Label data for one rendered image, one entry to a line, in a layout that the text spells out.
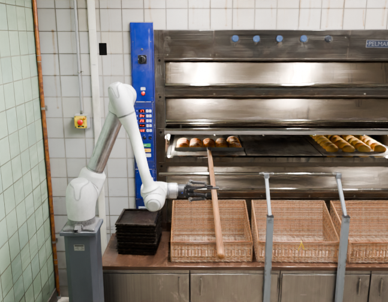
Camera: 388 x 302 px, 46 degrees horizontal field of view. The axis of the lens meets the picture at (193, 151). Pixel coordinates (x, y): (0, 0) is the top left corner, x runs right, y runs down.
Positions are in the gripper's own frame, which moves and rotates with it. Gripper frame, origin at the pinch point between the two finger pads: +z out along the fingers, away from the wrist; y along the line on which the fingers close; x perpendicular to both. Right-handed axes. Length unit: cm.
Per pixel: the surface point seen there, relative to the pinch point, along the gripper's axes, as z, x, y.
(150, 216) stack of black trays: -43, -58, 39
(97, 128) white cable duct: -82, -79, -20
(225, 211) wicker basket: 12, -75, 43
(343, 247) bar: 85, -20, 45
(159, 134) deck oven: -37, -80, -16
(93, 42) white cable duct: -82, -79, -82
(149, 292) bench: -41, -26, 81
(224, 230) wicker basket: 12, -71, 57
